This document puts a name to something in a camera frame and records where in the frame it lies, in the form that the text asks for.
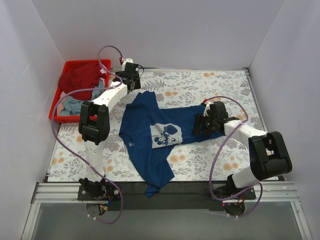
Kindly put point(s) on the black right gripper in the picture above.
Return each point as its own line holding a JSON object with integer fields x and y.
{"x": 200, "y": 124}

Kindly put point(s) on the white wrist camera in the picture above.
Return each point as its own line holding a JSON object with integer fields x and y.
{"x": 124, "y": 61}
{"x": 208, "y": 108}

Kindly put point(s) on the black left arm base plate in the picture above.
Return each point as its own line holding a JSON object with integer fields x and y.
{"x": 97, "y": 191}

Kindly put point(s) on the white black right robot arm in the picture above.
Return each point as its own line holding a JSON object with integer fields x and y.
{"x": 268, "y": 154}

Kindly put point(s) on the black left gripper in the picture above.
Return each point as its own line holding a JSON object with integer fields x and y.
{"x": 131, "y": 84}

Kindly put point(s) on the dark red t-shirt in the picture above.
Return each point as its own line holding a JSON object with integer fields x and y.
{"x": 79, "y": 75}

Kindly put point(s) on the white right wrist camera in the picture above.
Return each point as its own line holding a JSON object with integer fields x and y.
{"x": 208, "y": 108}

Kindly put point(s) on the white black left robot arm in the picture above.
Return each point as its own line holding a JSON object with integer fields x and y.
{"x": 94, "y": 123}

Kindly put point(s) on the aluminium frame rail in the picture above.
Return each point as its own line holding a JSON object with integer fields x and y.
{"x": 181, "y": 211}

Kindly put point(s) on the blue Mickey Mouse t-shirt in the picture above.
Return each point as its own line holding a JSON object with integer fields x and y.
{"x": 150, "y": 133}

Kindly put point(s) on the light blue t-shirt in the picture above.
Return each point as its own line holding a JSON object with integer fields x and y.
{"x": 72, "y": 107}

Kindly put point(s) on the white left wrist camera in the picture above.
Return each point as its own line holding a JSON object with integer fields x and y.
{"x": 124, "y": 61}

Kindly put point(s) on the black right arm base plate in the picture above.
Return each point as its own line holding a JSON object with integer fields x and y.
{"x": 219, "y": 189}

